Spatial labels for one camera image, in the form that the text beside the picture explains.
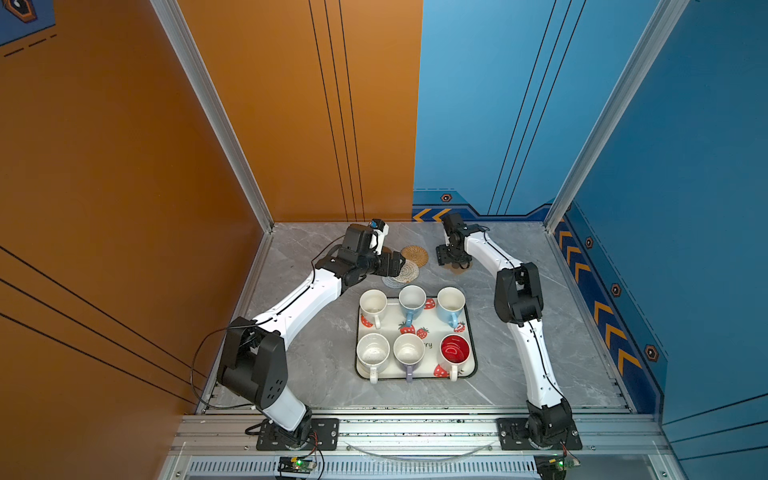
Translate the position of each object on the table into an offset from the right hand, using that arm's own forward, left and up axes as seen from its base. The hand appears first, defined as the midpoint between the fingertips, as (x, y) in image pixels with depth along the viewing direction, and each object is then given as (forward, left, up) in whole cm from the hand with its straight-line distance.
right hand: (448, 258), depth 110 cm
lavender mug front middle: (-35, +16, 0) cm, 38 cm away
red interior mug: (-36, +3, +2) cm, 36 cm away
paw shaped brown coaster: (-4, -4, -2) cm, 6 cm away
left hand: (-15, +20, +20) cm, 32 cm away
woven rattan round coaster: (+3, +12, 0) cm, 12 cm away
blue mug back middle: (-20, +14, +5) cm, 25 cm away
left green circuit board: (-62, +43, -1) cm, 76 cm away
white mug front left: (-36, +26, +1) cm, 45 cm away
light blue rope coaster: (-11, +20, +1) cm, 23 cm away
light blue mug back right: (-22, +3, +5) cm, 23 cm away
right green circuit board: (-62, -18, -2) cm, 65 cm away
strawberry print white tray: (-27, +8, 0) cm, 29 cm away
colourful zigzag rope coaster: (-7, +15, +1) cm, 17 cm away
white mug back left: (-21, +27, +4) cm, 35 cm away
